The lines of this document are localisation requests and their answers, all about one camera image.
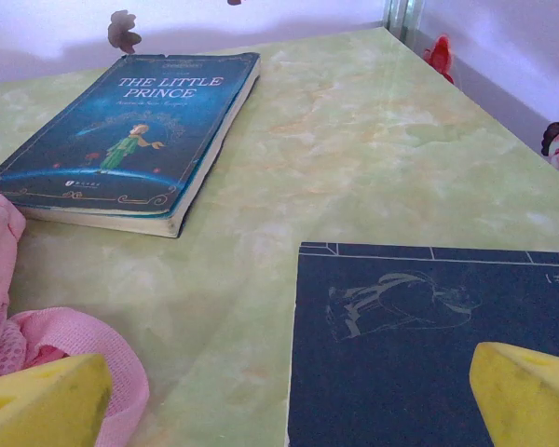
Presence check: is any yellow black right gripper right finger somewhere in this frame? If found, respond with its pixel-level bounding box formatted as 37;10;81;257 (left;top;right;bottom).
468;342;559;447

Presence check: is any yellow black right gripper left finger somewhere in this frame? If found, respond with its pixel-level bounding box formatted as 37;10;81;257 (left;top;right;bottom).
0;352;115;447

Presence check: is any dark navy book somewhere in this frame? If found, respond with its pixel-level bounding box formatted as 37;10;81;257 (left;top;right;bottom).
284;240;559;447

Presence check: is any pink school backpack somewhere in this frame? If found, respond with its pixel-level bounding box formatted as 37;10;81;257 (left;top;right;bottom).
0;176;151;447

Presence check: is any blue Little Prince book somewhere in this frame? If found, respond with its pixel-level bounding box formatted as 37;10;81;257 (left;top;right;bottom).
0;51;262;240

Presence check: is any aluminium corner post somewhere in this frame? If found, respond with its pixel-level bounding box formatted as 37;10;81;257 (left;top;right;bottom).
384;0;424;46

